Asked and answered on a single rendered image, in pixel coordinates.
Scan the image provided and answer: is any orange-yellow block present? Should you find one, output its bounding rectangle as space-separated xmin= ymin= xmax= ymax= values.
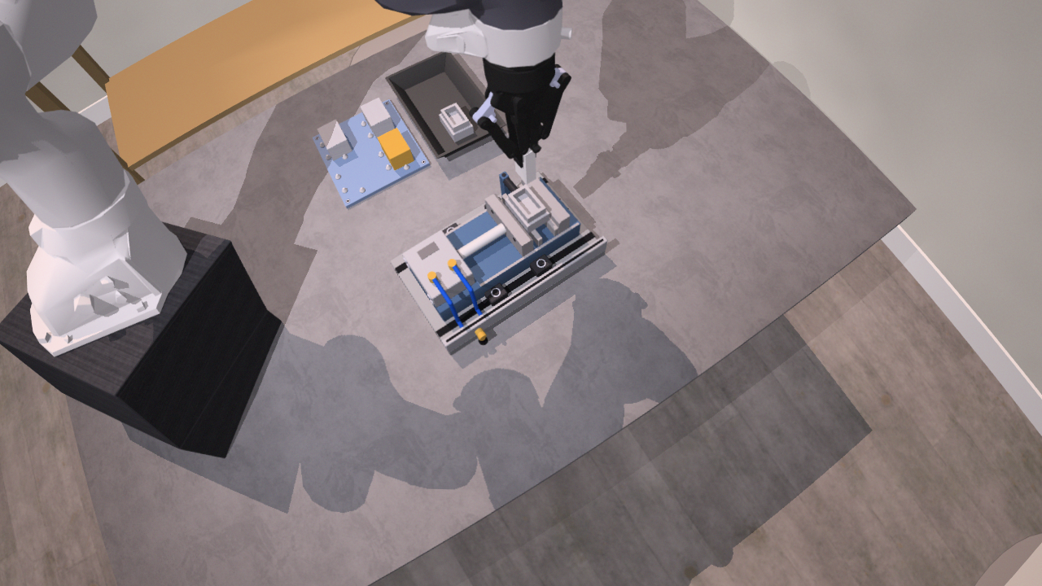
xmin=378 ymin=128 xmax=414 ymax=171

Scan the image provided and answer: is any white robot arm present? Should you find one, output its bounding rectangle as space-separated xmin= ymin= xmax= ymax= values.
xmin=0 ymin=0 xmax=572 ymax=356

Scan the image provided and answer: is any grey flat bar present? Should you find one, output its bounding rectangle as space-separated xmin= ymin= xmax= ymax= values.
xmin=502 ymin=194 xmax=542 ymax=246
xmin=518 ymin=184 xmax=559 ymax=236

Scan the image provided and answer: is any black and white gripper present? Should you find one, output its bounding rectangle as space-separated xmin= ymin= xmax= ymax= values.
xmin=469 ymin=52 xmax=571 ymax=184

